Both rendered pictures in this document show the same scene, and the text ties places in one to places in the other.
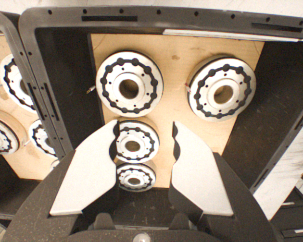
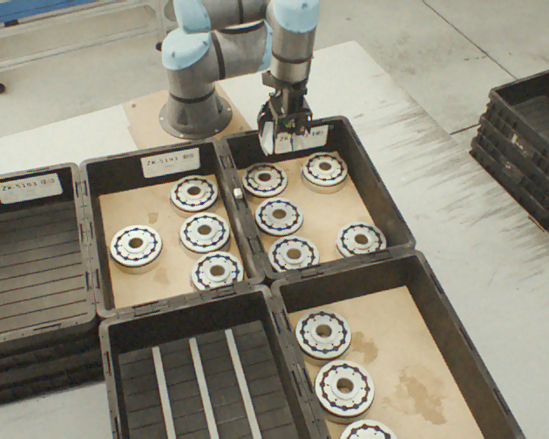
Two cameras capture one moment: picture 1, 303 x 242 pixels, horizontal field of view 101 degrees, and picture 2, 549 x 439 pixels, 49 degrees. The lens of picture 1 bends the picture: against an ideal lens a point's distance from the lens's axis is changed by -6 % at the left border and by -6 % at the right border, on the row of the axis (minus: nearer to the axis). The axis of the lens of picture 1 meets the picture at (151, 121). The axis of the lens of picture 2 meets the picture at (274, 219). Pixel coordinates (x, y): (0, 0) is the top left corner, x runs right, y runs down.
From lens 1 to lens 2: 1.28 m
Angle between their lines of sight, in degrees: 70
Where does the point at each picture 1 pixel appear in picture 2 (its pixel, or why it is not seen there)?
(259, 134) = (360, 167)
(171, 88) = (294, 185)
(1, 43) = (166, 186)
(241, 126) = (360, 186)
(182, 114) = (311, 198)
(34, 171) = not seen: hidden behind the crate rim
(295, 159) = (548, 270)
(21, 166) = not seen: hidden behind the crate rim
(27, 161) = (148, 294)
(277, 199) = not seen: outside the picture
